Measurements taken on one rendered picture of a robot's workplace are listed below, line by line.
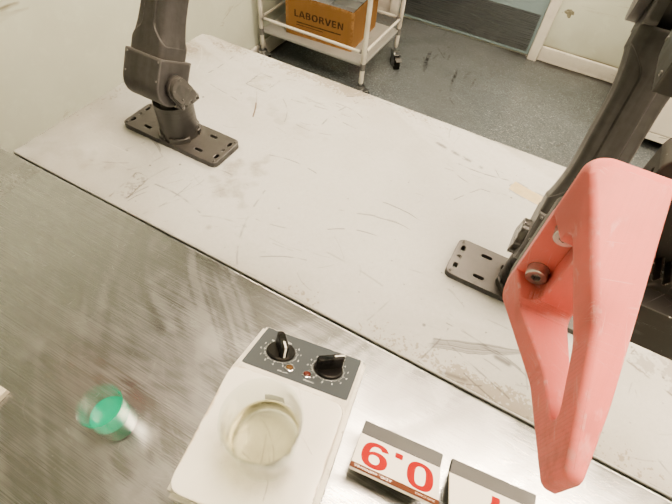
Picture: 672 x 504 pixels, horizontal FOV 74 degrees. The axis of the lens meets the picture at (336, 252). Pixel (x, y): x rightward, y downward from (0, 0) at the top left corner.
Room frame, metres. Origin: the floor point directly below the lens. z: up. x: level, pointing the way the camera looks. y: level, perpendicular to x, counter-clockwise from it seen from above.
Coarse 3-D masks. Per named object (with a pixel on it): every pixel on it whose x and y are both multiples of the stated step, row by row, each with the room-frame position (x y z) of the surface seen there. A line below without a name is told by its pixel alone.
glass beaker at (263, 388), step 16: (240, 384) 0.12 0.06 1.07; (256, 384) 0.13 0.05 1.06; (272, 384) 0.13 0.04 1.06; (224, 400) 0.11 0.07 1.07; (240, 400) 0.12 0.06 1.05; (256, 400) 0.12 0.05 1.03; (288, 400) 0.12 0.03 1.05; (224, 416) 0.10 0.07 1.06; (224, 432) 0.09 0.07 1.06; (224, 448) 0.07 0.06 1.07; (240, 464) 0.07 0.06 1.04; (256, 464) 0.07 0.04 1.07; (272, 464) 0.07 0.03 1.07; (288, 464) 0.08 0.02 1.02; (256, 480) 0.07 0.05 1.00; (272, 480) 0.07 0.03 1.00
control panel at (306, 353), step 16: (272, 336) 0.23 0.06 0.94; (288, 336) 0.23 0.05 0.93; (256, 352) 0.20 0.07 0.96; (304, 352) 0.21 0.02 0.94; (320, 352) 0.22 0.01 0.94; (336, 352) 0.22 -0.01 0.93; (272, 368) 0.18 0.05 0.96; (304, 368) 0.19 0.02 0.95; (352, 368) 0.20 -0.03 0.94; (304, 384) 0.17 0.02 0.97; (320, 384) 0.17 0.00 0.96; (336, 384) 0.17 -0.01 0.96; (352, 384) 0.18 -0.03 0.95
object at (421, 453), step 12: (372, 432) 0.14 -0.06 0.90; (384, 432) 0.14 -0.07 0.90; (384, 444) 0.13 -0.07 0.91; (396, 444) 0.13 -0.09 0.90; (408, 444) 0.13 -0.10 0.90; (420, 444) 0.14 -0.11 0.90; (408, 456) 0.12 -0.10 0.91; (420, 456) 0.12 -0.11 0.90; (432, 456) 0.12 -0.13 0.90; (408, 492) 0.08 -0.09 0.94
